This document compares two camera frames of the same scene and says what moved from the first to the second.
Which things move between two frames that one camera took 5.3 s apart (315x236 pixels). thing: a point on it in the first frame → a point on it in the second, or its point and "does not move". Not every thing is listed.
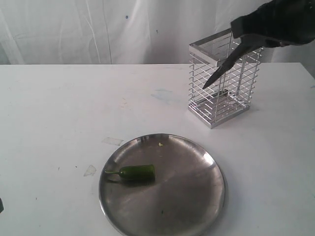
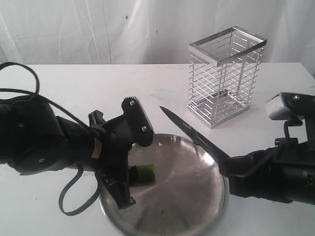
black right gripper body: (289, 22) → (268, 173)
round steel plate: (186, 198) does not move
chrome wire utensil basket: (232, 92) does not move
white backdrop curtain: (121, 32) does not move
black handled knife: (247, 42) → (215, 153)
